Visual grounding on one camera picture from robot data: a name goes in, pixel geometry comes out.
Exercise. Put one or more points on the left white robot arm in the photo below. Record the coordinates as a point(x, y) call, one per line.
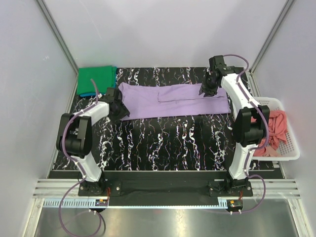
point(74, 137)

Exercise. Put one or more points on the red t shirt in basket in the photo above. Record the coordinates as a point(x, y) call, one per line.
point(277, 133)

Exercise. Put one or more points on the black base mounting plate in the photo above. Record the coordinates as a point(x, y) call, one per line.
point(159, 175)

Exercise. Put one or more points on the white slotted cable duct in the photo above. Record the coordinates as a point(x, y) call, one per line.
point(215, 203)

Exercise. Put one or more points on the aluminium frame rail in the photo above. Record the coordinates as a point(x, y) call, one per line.
point(255, 188)

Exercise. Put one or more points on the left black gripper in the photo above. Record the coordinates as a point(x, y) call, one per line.
point(122, 111)

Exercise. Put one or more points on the purple t shirt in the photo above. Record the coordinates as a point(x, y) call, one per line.
point(146, 102)

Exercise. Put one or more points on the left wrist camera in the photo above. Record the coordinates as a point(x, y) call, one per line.
point(113, 95)

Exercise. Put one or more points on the white plastic laundry basket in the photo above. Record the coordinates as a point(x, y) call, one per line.
point(282, 145)

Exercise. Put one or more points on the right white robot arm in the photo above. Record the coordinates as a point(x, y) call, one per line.
point(249, 128)

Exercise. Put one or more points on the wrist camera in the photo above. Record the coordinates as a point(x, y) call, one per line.
point(217, 64)
point(113, 95)

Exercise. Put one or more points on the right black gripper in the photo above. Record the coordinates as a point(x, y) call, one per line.
point(208, 89)

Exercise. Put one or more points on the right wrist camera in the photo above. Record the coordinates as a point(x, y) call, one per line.
point(217, 64)

